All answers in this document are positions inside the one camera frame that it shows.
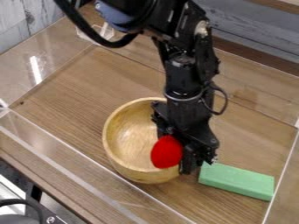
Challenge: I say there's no black table leg bracket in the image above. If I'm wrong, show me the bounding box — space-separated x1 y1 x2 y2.
25 184 80 224

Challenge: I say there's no black cable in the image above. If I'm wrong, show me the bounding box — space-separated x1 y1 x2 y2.
0 198 40 224

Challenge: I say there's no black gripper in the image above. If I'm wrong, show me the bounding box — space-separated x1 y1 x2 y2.
151 95 220 175

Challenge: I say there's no clear acrylic corner bracket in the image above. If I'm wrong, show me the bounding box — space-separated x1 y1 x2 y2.
76 23 115 46

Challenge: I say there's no clear acrylic front barrier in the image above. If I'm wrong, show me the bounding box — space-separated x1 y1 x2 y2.
0 108 195 224

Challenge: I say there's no wooden bowl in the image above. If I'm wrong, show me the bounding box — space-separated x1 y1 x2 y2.
101 97 179 184

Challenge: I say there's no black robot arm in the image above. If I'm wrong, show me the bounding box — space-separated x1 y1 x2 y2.
53 0 224 174

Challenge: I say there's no green rectangular block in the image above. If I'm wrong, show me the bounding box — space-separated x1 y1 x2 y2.
199 163 275 201

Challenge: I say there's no red plush tomato toy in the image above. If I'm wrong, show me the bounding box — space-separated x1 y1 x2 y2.
151 135 183 169

